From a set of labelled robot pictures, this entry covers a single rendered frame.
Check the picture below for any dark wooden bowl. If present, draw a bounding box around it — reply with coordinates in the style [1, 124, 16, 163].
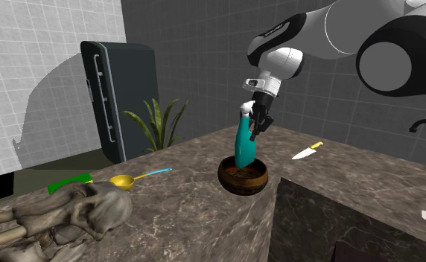
[217, 155, 270, 197]

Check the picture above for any teal spray bottle white nozzle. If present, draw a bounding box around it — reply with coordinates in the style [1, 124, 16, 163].
[234, 100, 258, 170]

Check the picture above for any yellow-handled kitchen knife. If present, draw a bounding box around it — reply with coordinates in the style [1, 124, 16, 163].
[291, 141, 325, 161]

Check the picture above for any green leafy plant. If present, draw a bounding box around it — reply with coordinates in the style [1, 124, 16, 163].
[121, 97, 191, 153]

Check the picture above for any grey animal skull with tusks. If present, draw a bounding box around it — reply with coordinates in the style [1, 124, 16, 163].
[0, 181, 134, 262]

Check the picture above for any dark grey refrigerator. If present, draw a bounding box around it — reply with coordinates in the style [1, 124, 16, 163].
[80, 39, 162, 165]

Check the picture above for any yellow scoop with blue handle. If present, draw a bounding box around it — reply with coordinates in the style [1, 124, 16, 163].
[109, 167, 174, 192]

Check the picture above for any green flat box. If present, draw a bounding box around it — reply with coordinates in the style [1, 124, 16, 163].
[47, 172, 94, 196]

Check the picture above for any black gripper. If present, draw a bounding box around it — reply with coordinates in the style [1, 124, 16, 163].
[248, 91, 276, 142]

